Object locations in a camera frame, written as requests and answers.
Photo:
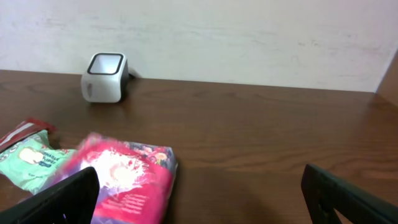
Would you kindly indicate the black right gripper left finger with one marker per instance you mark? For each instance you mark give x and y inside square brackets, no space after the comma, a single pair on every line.
[71,200]

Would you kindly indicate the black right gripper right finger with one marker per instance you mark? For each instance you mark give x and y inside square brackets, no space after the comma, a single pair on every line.
[326,194]

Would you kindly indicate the mint green wipes packet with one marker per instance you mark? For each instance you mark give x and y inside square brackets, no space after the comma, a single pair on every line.
[31,162]

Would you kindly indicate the red purple pad package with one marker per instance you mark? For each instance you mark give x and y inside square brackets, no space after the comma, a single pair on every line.
[135,180]

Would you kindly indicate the orange snack bar wrapper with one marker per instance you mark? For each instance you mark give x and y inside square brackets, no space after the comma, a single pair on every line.
[23,130]

